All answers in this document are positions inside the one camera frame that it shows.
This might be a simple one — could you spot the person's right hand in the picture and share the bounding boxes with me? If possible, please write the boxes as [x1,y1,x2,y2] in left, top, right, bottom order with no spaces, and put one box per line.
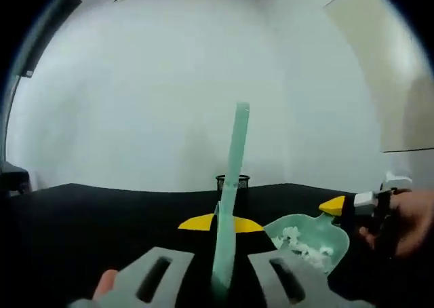
[359,187,434,260]

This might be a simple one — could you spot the beige wall board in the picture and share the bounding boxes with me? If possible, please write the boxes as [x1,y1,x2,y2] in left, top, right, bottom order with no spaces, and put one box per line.
[323,0,434,153]

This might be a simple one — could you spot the green plastic dustpan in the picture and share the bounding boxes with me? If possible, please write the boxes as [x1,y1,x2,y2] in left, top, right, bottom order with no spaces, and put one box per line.
[262,210,351,277]

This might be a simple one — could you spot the person's left hand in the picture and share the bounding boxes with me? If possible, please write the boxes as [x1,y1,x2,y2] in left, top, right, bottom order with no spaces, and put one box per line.
[93,269,120,302]

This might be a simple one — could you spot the white paper trash scraps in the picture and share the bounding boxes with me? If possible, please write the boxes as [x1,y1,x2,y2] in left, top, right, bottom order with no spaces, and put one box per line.
[271,225,335,271]

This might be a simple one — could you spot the black mesh pen holder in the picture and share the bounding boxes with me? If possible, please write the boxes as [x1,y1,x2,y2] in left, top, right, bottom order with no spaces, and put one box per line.
[215,174,251,217]

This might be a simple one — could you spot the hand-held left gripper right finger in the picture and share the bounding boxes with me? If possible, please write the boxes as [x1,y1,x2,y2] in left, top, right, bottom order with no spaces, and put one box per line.
[232,216,340,308]

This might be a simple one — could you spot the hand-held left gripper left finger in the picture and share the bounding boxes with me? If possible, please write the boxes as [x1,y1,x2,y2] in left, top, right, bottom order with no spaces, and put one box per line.
[69,213,218,308]

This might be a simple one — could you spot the black monitor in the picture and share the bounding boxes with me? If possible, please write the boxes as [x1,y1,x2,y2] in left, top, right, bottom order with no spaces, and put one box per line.
[18,0,83,80]

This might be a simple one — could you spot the black tabletop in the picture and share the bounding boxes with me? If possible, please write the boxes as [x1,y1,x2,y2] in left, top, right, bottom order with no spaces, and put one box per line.
[6,182,434,308]

